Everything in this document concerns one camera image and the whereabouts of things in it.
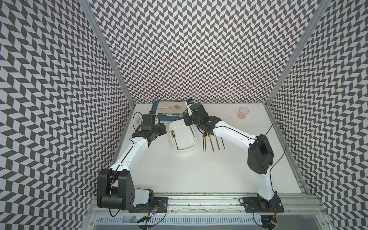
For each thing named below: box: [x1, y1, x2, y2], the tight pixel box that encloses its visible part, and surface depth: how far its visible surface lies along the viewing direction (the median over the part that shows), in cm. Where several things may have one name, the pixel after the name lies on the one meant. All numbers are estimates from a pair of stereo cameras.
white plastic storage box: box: [168, 118, 198, 152], surface depth 98 cm
